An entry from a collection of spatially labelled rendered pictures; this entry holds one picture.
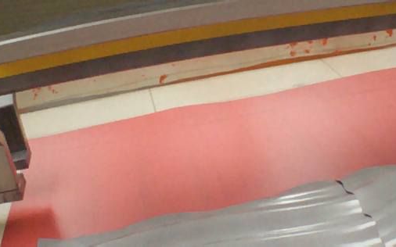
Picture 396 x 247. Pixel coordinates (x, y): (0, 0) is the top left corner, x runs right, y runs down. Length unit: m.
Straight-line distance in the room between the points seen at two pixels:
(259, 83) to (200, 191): 0.16
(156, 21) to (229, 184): 0.13
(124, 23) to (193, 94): 0.21
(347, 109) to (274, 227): 0.15
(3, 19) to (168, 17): 0.08
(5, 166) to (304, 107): 0.23
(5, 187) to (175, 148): 0.13
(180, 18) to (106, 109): 0.21
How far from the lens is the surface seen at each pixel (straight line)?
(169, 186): 0.30
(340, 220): 0.26
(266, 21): 0.25
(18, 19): 0.23
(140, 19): 0.21
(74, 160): 0.35
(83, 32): 0.21
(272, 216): 0.26
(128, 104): 0.42
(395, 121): 0.37
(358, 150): 0.33
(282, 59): 0.46
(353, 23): 0.27
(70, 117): 0.42
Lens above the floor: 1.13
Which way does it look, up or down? 28 degrees down
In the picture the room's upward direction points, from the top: 7 degrees counter-clockwise
